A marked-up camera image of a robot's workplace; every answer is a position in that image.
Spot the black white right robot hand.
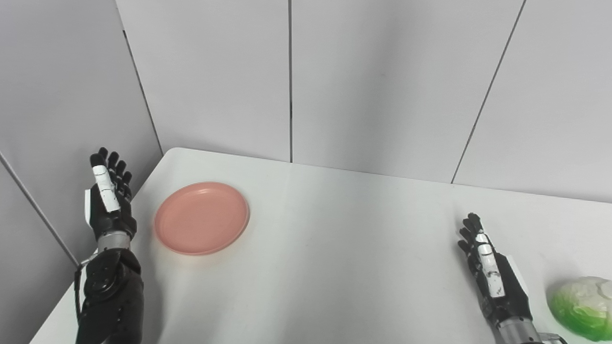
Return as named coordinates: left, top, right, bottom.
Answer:
left=458, top=213, right=534, bottom=326

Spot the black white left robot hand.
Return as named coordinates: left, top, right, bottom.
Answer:
left=85, top=147, right=138, bottom=242

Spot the green white toy cabbage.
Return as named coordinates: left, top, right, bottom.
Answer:
left=546, top=276, right=612, bottom=342

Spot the pink round plate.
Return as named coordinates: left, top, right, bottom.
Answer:
left=154, top=182, right=250, bottom=256

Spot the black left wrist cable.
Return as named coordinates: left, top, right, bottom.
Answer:
left=73, top=258, right=97, bottom=322

